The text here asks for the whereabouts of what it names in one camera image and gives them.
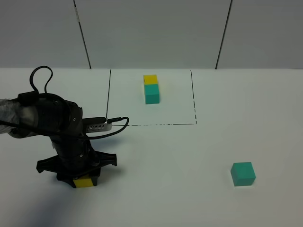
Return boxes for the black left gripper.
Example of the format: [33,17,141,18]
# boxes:
[36,136,117,188]

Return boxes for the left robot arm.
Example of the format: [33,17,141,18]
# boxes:
[0,92,121,188]

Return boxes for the green template block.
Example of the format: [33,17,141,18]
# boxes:
[144,84,160,104]

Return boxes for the yellow template block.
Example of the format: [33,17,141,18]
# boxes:
[143,75,158,85]

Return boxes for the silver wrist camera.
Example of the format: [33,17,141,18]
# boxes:
[82,117,112,134]

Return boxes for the black camera cable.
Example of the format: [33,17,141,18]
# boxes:
[0,66,130,140]

